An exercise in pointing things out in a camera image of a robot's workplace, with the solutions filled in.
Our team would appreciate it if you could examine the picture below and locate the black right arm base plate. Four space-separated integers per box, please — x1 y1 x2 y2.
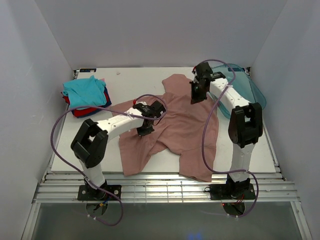
204 183 256 201

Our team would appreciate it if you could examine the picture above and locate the dusty pink t shirt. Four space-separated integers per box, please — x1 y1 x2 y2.
119 74 219 182

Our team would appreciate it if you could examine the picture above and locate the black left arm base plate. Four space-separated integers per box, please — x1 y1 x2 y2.
77 184 122 202

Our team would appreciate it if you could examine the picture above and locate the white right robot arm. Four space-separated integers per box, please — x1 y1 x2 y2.
190 60 263 201

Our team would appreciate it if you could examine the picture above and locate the teal transparent plastic bin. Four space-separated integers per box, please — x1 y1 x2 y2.
211 63 267 110

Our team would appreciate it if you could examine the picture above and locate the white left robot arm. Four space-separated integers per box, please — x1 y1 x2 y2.
70 100 166 192

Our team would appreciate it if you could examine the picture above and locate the red folded t shirt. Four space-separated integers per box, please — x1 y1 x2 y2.
61 91 111 119

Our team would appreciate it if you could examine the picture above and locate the turquoise folded t shirt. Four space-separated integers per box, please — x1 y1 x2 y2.
62 75 107 108

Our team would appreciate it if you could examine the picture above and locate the black blue corner label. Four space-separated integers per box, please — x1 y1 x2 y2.
79 68 97 73

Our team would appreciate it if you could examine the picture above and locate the navy blue folded t shirt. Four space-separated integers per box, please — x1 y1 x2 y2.
70 86 114 117

